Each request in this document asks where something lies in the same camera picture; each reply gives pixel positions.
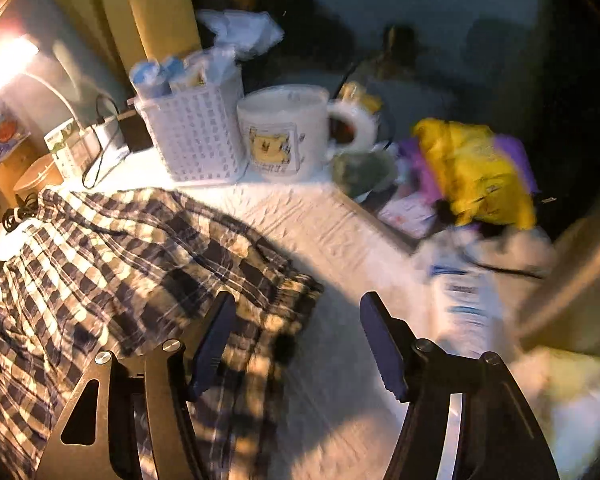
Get white blue tissue packet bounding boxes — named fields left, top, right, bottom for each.
left=426, top=255, right=502, bottom=357

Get white charger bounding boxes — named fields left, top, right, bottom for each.
left=90, top=116, right=131, bottom=162

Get blue white tubes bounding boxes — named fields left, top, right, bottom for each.
left=130, top=56, right=185, bottom=99

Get brown takeout container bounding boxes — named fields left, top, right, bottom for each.
left=14, top=155, right=64, bottom=194

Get small yellow packet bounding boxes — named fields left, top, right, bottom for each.
left=339, top=82, right=382, bottom=114

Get pink white packet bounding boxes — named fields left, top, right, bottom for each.
left=379, top=192, right=437, bottom=237

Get colourful snack bag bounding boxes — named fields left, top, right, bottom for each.
left=0, top=91, right=32, bottom=166

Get white plastic bag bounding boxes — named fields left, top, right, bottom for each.
left=197, top=9, right=286, bottom=59

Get black power adapter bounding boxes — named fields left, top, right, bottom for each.
left=117, top=110, right=154, bottom=154

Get coiled black cable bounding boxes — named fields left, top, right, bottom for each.
left=2, top=194, right=42, bottom=232

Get yellow post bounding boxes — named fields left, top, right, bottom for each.
left=45, top=0, right=202, bottom=107

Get yellow plastic bag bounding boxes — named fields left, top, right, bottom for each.
left=412, top=119, right=537, bottom=228

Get thin black cable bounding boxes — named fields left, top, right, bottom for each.
left=82, top=94, right=127, bottom=189

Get dark green round dish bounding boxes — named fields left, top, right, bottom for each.
left=330, top=147, right=399, bottom=202

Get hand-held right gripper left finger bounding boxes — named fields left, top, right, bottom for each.
left=37, top=291, right=237, bottom=480

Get green white milk carton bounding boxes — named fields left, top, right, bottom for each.
left=44, top=119, right=90, bottom=181

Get white desk lamp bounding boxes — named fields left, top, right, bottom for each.
left=0, top=30, right=81, bottom=126

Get white mug with yellow print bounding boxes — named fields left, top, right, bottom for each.
left=236, top=84, right=376, bottom=182

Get white patterned package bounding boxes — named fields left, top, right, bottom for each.
left=134, top=62, right=246, bottom=183

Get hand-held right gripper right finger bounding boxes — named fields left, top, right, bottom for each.
left=359, top=291, right=561, bottom=480

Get plaid flannel shirt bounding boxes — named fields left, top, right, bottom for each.
left=0, top=186, right=326, bottom=480

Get cardboard box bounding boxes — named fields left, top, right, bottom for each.
left=0, top=142, right=36, bottom=226

